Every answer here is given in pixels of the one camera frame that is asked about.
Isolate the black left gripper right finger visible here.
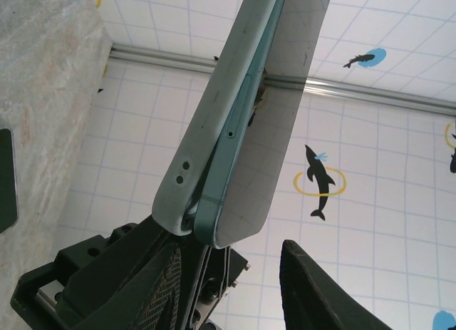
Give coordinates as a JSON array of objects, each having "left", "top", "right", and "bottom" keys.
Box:
[{"left": 279, "top": 239, "right": 393, "bottom": 330}]

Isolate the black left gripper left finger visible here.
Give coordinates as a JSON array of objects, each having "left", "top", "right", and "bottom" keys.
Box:
[{"left": 62, "top": 215, "right": 188, "bottom": 330}]

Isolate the black smartphone teal frame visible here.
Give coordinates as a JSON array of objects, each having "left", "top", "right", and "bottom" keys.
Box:
[{"left": 192, "top": 0, "right": 335, "bottom": 251}]

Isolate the pale green phone case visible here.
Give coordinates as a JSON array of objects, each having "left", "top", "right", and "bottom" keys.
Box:
[{"left": 151, "top": 0, "right": 289, "bottom": 237}]

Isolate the aluminium corner post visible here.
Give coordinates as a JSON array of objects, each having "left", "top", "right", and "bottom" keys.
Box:
[{"left": 108, "top": 41, "right": 456, "bottom": 113}]

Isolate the black smartphone silver frame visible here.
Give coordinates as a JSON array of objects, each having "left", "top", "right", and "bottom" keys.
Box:
[{"left": 0, "top": 128, "right": 19, "bottom": 235}]

